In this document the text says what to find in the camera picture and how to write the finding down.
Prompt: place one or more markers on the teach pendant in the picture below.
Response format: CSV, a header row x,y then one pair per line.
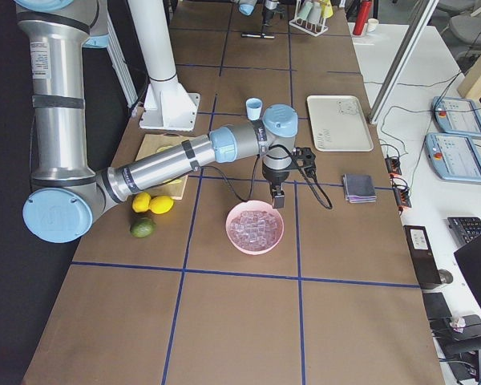
x,y
454,157
457,115

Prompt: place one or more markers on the white cup on rack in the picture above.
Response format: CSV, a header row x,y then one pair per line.
x,y
315,12

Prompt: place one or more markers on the white wire cup rack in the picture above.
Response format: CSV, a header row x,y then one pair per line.
x,y
302,25

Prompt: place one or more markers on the mint green cup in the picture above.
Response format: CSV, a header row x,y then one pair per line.
x,y
304,10

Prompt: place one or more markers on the grey folded cloth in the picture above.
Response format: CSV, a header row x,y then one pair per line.
x,y
358,188

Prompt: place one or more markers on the upper yellow lemon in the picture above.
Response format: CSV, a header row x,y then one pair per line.
x,y
161,204

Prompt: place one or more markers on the far teach pendant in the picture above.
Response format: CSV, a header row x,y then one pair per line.
x,y
457,115

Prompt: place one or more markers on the black keyboard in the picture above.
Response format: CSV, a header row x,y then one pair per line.
x,y
465,229

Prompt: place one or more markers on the black box with label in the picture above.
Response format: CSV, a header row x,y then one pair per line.
x,y
425,268

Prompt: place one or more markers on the black power strip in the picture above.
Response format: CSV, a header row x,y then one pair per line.
x,y
400,187

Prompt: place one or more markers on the small white cup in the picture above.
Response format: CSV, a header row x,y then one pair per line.
x,y
371,25

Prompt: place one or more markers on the cream bear tray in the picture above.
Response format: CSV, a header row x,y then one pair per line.
x,y
338,124

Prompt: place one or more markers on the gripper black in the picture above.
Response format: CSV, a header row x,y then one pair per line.
x,y
269,6
274,179

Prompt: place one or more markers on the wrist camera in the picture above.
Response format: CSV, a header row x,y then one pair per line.
x,y
305,159

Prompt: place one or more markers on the pink bowl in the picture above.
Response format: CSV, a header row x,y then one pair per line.
x,y
254,205

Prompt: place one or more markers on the black computer mouse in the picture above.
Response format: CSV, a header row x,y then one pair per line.
x,y
446,277

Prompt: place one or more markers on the red bottle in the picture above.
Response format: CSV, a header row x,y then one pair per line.
x,y
362,17

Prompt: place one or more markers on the light blue paper cup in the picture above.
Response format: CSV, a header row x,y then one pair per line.
x,y
253,108

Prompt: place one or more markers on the near teach pendant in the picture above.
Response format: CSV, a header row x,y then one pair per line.
x,y
454,157

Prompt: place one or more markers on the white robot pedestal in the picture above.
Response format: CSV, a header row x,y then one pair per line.
x,y
168,106

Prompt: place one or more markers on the lower yellow lemon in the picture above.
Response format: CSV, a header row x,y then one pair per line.
x,y
141,202

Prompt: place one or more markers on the aluminium frame post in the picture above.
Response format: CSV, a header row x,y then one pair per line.
x,y
417,25

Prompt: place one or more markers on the yellow cup on rack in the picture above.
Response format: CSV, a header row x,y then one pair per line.
x,y
326,9

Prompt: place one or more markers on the yellow lemon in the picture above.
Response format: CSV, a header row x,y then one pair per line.
x,y
161,204
141,202

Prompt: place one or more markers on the green avocado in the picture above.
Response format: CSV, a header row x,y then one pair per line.
x,y
142,227

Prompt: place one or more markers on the clear ice cubes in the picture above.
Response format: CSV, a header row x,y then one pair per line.
x,y
254,229

